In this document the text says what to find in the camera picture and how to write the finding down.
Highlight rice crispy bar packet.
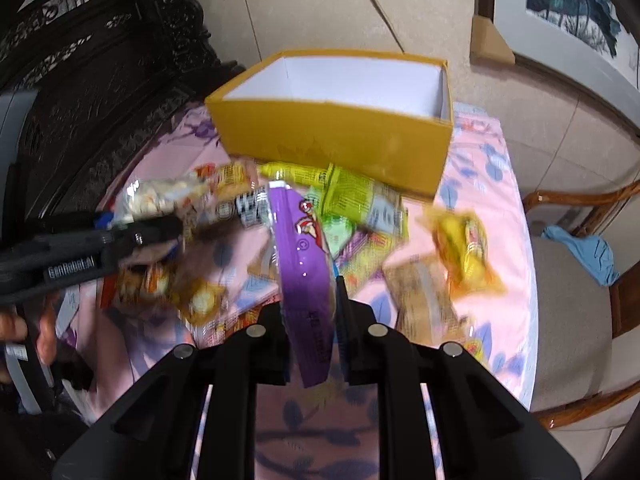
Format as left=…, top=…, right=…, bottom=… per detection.
left=335, top=230, right=401, bottom=296

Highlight purple snack packet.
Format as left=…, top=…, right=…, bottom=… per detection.
left=268, top=181, right=335, bottom=388

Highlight framed landscape painting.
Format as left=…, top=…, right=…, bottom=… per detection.
left=474, top=0, right=639, bottom=129

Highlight person's left hand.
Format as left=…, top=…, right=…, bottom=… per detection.
left=1, top=295, right=58, bottom=366

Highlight blue cloth on chair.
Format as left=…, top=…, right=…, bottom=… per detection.
left=541, top=226, right=620, bottom=286

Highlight orange white triangle snack packet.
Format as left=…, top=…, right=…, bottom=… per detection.
left=193, top=158, right=258, bottom=202

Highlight lime green snack packet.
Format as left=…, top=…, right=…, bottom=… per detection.
left=319, top=165, right=408, bottom=238

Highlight cardboard corner protector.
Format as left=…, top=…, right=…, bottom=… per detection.
left=470, top=14, right=516, bottom=66

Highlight yellow cardboard box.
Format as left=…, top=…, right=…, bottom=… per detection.
left=205, top=49, right=454, bottom=196

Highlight red orange snack bag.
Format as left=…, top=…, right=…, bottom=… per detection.
left=99, top=262, right=176, bottom=310

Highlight clear bag small round biscuits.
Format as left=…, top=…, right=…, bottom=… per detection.
left=113, top=174, right=212, bottom=224

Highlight yellow long snack bar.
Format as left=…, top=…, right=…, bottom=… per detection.
left=257, top=162, right=329, bottom=188

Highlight brown bread packet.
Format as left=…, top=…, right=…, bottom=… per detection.
left=383, top=254, right=469, bottom=347

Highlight wooden chair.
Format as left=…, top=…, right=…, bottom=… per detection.
left=523, top=182, right=639, bottom=428

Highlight yellow cake packet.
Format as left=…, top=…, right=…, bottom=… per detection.
left=416, top=204, right=506, bottom=299

